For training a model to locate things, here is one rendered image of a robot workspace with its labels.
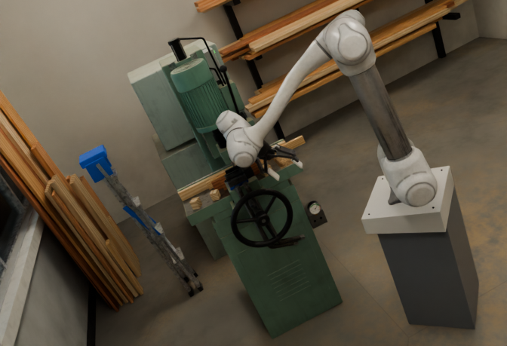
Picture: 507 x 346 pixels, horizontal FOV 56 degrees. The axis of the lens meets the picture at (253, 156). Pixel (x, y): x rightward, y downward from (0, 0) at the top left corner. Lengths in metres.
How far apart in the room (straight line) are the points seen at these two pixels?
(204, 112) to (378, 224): 0.91
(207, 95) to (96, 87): 2.44
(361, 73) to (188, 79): 0.81
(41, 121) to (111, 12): 1.14
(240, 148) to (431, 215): 0.82
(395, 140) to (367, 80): 0.26
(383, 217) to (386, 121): 0.49
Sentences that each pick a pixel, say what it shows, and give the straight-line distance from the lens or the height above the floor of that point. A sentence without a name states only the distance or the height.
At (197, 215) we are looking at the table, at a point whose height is 0.88.
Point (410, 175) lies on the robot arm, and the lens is 1.85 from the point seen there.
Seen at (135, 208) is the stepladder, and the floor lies 0.76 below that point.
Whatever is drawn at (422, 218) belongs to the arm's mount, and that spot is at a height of 0.67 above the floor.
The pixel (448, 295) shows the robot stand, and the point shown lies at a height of 0.21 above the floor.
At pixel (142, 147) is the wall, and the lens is 4.66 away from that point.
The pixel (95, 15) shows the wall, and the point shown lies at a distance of 4.46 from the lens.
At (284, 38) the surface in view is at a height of 1.06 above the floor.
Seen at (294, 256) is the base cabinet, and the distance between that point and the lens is 2.52.
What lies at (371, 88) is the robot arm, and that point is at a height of 1.29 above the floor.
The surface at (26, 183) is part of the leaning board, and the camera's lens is 3.31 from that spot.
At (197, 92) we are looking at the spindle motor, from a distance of 2.18.
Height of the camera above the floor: 1.90
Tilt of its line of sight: 23 degrees down
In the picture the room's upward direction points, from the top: 24 degrees counter-clockwise
